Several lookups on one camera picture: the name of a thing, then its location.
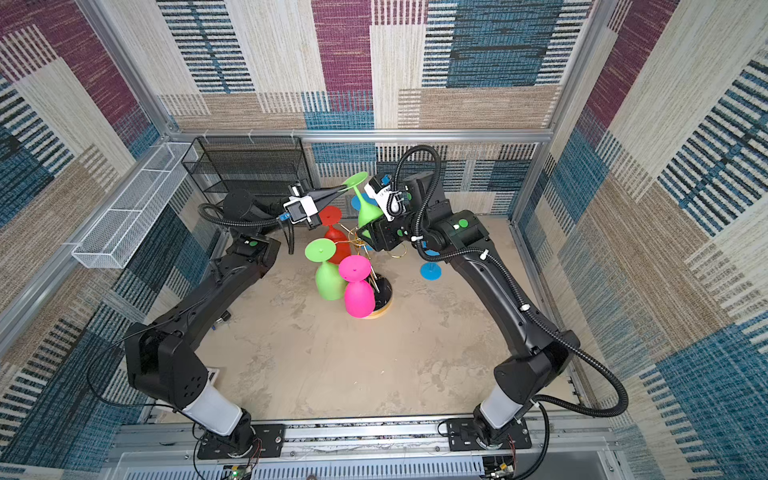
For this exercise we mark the black mesh shelf rack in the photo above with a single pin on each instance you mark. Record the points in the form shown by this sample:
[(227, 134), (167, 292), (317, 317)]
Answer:
[(264, 166)]

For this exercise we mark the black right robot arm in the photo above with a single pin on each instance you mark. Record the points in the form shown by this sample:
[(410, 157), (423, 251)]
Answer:
[(416, 212)]

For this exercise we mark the white wire mesh basket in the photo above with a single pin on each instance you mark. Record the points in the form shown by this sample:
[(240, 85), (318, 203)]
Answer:
[(118, 232)]

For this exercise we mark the green wine glass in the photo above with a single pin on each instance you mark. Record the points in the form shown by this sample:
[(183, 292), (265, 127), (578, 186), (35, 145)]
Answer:
[(331, 286), (367, 212)]

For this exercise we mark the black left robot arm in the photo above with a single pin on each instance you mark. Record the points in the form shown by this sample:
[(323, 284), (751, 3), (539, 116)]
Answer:
[(161, 357)]

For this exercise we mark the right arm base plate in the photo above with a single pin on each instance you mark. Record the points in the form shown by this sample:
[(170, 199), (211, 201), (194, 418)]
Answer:
[(463, 435)]

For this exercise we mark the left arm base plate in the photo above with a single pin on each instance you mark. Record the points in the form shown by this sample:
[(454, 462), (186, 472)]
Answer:
[(258, 440)]

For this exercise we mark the gold wine glass rack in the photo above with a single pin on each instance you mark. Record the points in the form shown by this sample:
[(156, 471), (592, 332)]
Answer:
[(383, 291)]

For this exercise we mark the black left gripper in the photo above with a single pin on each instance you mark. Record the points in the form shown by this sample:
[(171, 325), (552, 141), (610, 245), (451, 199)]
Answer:
[(318, 198)]

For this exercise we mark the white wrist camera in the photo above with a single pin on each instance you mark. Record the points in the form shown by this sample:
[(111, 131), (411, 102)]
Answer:
[(380, 189), (301, 207)]

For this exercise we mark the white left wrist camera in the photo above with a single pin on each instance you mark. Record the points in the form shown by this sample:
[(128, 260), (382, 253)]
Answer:
[(301, 207)]

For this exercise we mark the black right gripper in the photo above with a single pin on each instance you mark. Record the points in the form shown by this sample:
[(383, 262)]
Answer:
[(380, 232)]

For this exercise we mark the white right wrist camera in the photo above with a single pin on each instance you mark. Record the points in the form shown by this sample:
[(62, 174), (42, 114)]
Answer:
[(380, 189)]

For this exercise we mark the red wine glass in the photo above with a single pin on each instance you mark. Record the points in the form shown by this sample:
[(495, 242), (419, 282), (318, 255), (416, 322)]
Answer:
[(330, 217)]

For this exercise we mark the pink wine glass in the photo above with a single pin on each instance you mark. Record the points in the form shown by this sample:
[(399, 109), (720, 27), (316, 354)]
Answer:
[(359, 294)]

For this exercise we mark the aluminium front rail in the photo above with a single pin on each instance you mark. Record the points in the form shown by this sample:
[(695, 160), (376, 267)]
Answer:
[(405, 447)]

